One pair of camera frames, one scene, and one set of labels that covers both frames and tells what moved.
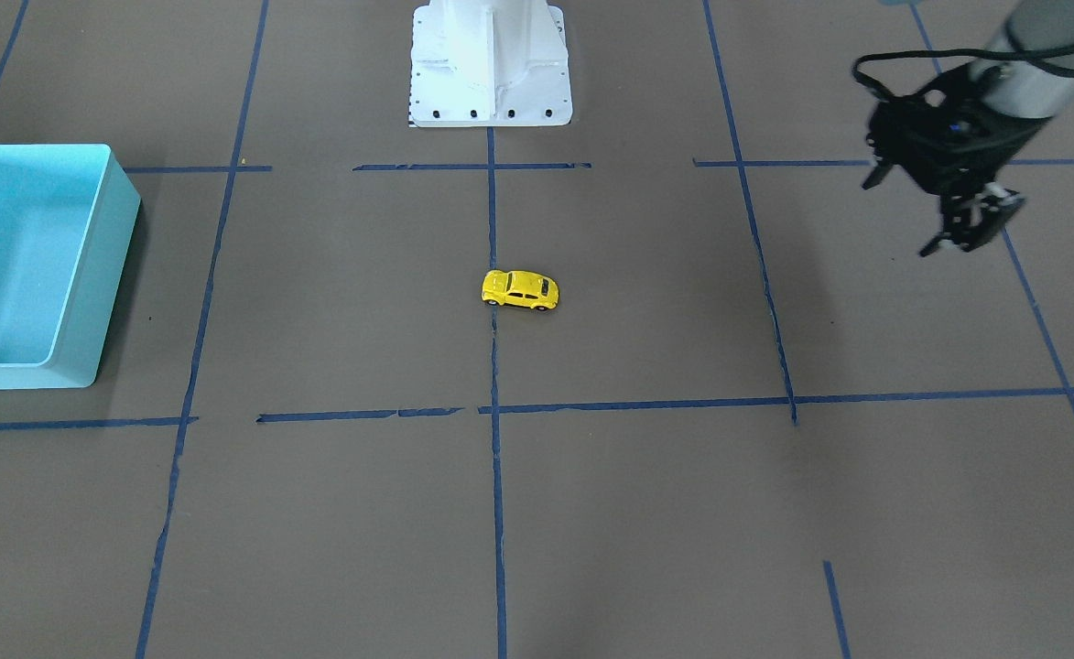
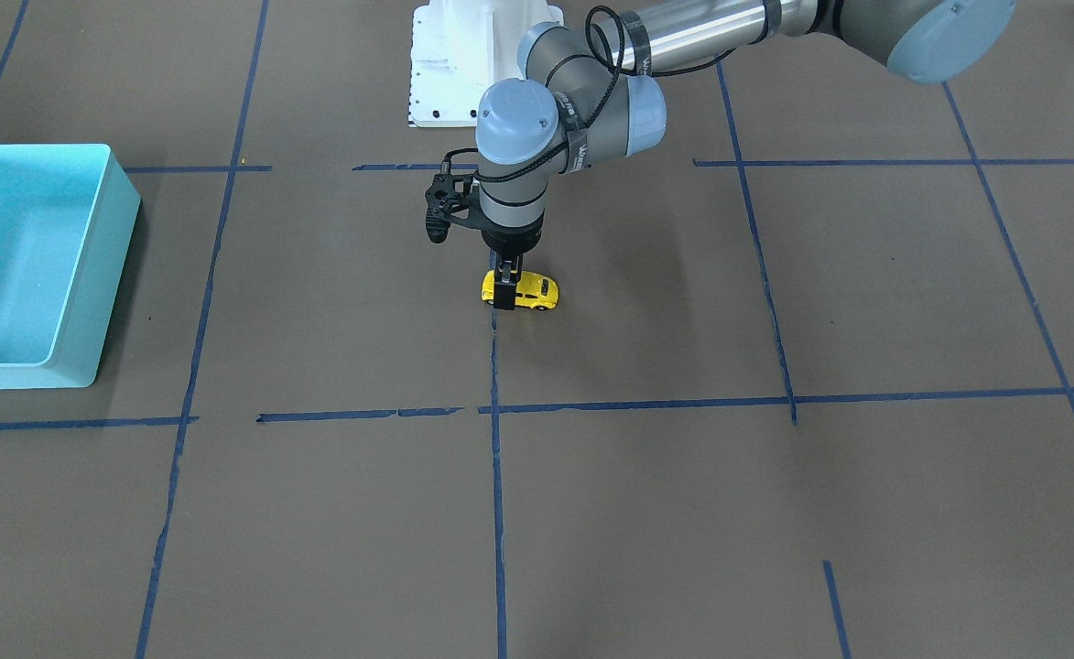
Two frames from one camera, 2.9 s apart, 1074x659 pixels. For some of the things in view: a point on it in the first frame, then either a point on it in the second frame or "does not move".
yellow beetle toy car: (519, 287) does not move
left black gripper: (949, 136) -> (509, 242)
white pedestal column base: (489, 63) does not move
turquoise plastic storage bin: (40, 235) does not move
